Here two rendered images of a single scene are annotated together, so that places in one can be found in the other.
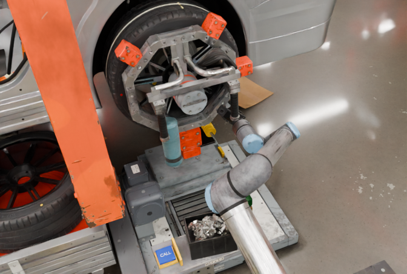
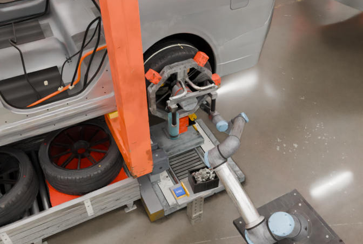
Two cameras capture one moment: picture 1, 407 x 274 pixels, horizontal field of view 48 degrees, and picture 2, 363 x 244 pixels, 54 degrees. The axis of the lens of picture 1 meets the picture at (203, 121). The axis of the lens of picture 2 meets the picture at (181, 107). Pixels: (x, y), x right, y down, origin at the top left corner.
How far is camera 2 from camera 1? 0.88 m
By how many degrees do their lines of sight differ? 8
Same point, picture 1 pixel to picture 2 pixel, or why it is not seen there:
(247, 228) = (229, 175)
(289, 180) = not seen: hidden behind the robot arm
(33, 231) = (94, 181)
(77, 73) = (142, 97)
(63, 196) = (112, 160)
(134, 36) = (155, 66)
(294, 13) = (243, 47)
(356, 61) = (271, 63)
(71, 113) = (135, 117)
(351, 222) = (274, 168)
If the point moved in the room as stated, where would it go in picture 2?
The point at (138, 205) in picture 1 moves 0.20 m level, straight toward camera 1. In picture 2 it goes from (155, 163) to (163, 182)
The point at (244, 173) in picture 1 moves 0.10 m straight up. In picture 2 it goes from (227, 146) to (228, 136)
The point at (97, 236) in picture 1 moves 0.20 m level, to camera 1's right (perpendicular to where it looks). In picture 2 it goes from (133, 182) to (159, 179)
